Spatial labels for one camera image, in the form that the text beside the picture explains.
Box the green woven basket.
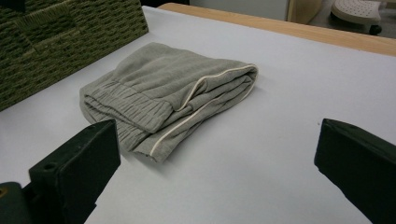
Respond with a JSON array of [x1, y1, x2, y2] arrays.
[[0, 0, 149, 112]]

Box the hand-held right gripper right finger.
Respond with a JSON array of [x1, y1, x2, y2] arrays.
[[313, 118, 396, 224]]

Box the white perforated stool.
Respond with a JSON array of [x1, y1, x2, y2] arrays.
[[330, 0, 387, 35]]

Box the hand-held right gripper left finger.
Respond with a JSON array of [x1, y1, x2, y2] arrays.
[[28, 119, 121, 224]]

